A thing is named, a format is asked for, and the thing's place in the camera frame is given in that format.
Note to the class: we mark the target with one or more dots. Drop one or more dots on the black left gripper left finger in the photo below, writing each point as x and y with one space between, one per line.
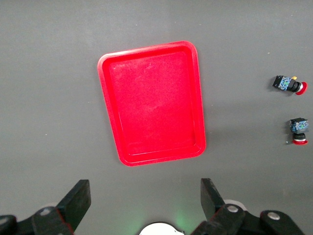
75 203

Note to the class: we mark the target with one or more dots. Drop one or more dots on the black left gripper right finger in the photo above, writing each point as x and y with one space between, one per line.
212 203

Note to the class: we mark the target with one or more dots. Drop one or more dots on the red push button switch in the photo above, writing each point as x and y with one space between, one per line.
298 126
283 83

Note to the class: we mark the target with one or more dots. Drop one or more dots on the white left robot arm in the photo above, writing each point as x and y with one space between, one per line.
159 230

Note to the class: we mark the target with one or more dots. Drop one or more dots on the red plastic tray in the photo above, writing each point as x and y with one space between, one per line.
151 102

